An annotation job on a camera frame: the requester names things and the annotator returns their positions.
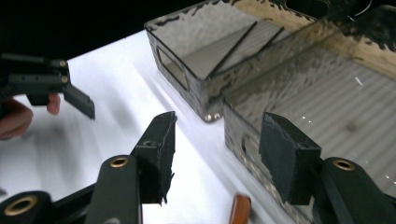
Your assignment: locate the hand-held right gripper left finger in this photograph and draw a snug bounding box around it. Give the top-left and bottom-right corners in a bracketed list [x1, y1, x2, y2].
[134, 111, 178, 205]

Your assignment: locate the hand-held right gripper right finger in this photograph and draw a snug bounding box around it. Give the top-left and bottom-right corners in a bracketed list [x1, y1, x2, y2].
[259, 111, 323, 206]

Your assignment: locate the brown wooden spoon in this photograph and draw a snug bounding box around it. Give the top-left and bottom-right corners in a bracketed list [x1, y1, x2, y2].
[228, 194, 252, 224]

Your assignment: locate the smoky clear plastic bin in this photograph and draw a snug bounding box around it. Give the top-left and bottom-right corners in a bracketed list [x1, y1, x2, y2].
[144, 0, 317, 124]
[221, 6, 396, 224]

